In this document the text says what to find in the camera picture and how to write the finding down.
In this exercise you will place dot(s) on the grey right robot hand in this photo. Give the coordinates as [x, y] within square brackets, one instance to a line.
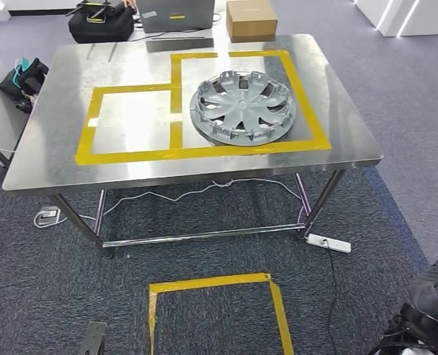
[433, 299]

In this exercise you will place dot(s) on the grey plastic wheel cover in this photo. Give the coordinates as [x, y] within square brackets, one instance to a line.
[241, 105]

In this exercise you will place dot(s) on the steel workbench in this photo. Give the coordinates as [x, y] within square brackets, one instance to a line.
[130, 68]

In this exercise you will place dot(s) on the white power strip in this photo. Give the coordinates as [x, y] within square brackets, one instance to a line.
[330, 243]

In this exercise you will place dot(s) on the large yellow tape rectangle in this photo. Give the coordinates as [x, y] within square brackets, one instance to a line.
[303, 98]

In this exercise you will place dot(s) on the white lit counter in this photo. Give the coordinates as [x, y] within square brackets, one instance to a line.
[426, 19]

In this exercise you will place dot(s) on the brown cardboard box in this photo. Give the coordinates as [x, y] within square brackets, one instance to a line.
[250, 22]

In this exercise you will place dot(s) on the grey laptop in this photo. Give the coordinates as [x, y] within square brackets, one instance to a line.
[174, 14]

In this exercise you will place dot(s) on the black flat object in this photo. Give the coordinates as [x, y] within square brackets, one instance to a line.
[93, 338]

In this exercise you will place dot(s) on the small yellow tape rectangle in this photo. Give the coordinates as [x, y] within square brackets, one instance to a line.
[89, 132]

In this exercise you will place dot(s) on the person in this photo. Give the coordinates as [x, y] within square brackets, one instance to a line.
[131, 4]

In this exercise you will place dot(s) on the black carry bag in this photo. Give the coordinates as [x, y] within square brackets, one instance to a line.
[100, 30]

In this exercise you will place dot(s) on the white power adapter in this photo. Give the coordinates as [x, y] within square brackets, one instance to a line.
[48, 214]

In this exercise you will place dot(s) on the yellow floor tape frame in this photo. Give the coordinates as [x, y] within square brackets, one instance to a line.
[211, 282]

